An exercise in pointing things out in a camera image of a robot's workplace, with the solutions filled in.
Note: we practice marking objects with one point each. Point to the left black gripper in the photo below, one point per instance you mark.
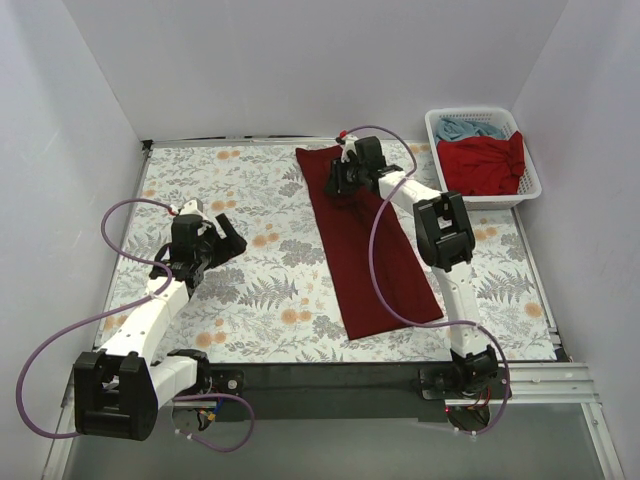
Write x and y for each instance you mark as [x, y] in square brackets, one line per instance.
[211, 245]

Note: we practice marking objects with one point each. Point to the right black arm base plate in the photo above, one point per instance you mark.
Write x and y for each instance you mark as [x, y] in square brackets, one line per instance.
[440, 382]

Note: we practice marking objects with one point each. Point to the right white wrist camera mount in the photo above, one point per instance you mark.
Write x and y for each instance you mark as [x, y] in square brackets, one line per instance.
[346, 141]

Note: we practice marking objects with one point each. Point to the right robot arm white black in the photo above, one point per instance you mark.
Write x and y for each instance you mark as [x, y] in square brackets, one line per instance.
[445, 243]

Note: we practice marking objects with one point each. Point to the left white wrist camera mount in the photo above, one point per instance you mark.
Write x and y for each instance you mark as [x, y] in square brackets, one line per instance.
[191, 207]

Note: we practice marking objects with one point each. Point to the bright red t shirt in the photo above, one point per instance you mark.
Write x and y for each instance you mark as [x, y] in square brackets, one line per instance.
[482, 165]

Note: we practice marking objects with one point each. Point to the light blue t shirt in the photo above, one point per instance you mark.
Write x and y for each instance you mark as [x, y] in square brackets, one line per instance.
[454, 129]

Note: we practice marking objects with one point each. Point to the floral patterned table mat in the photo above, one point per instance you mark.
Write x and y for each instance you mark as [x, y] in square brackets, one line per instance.
[276, 302]

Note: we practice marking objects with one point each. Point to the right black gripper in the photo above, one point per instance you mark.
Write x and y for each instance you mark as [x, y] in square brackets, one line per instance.
[341, 175]

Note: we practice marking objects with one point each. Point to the aluminium frame rail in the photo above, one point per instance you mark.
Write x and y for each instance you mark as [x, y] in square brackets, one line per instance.
[368, 421]

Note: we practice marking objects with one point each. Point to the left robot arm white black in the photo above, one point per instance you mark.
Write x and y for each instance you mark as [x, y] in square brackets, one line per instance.
[118, 388]

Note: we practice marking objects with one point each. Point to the dark red t shirt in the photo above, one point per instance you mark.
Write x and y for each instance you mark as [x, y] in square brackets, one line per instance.
[367, 285]

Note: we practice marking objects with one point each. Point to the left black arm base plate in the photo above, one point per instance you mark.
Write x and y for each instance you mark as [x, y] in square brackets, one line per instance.
[226, 381]

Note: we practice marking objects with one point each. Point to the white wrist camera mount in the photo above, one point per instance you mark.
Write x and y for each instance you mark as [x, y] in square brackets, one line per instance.
[346, 141]
[191, 207]

